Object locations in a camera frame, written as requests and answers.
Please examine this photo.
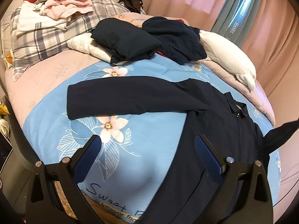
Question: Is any grey plaid blanket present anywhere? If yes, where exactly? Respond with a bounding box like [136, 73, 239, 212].
[11, 0, 129, 81]

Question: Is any crumpled navy garment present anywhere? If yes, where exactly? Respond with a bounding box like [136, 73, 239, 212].
[142, 17, 207, 65]

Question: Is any white plush pillow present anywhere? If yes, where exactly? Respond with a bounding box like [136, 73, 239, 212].
[199, 30, 256, 91]

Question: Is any dark brown garment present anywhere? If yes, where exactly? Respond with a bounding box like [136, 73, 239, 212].
[118, 0, 143, 14]

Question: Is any folded dark navy garment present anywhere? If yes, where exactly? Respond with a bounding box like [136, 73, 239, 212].
[91, 18, 162, 64]

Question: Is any cream folded garment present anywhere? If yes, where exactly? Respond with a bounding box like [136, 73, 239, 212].
[66, 32, 128, 64]

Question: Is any pink quilt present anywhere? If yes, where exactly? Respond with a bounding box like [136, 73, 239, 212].
[193, 58, 276, 126]

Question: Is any navy collared shirt dress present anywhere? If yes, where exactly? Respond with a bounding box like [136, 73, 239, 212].
[67, 76, 298, 223]

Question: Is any blue floral bed sheet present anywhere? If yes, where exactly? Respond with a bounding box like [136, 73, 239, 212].
[20, 51, 273, 223]

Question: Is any grey curtain strip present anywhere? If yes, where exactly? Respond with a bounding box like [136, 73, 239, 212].
[211, 0, 261, 47]

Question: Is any white printed garment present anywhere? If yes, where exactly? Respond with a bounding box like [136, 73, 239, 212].
[16, 1, 71, 36]

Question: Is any brown fuzzy rug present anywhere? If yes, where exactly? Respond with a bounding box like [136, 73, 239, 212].
[53, 181, 126, 223]

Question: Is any pink curtain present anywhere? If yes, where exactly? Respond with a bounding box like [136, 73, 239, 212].
[140, 0, 299, 96]

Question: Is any pink garment pile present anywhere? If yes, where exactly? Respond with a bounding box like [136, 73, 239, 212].
[39, 0, 93, 20]

